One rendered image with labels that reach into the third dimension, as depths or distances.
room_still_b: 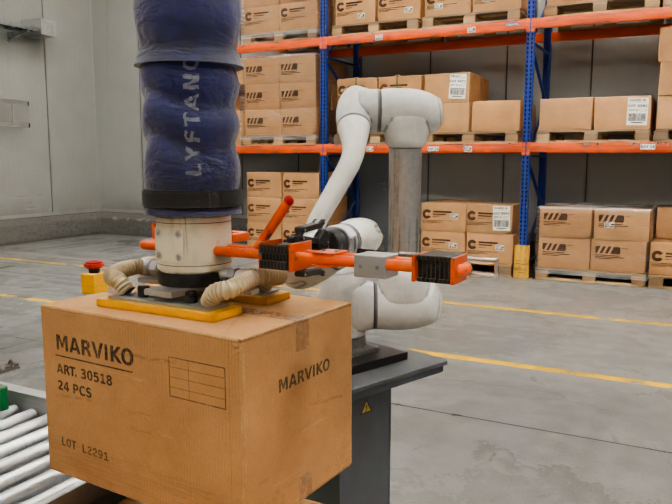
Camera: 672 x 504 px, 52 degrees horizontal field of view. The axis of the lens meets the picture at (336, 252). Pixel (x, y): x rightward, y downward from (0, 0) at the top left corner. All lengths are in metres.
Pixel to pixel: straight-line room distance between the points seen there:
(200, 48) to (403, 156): 0.85
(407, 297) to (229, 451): 0.97
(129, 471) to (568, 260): 7.28
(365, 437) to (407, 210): 0.74
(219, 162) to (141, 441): 0.62
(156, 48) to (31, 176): 11.50
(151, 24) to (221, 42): 0.15
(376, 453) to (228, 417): 1.06
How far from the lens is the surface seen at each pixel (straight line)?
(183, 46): 1.53
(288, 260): 1.43
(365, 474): 2.36
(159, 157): 1.54
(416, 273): 1.30
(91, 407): 1.67
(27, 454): 2.29
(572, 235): 8.45
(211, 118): 1.52
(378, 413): 2.32
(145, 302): 1.57
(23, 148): 12.91
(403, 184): 2.16
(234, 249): 1.52
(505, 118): 8.65
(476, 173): 10.07
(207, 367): 1.38
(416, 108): 2.13
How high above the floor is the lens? 1.40
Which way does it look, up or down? 8 degrees down
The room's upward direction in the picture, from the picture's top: straight up
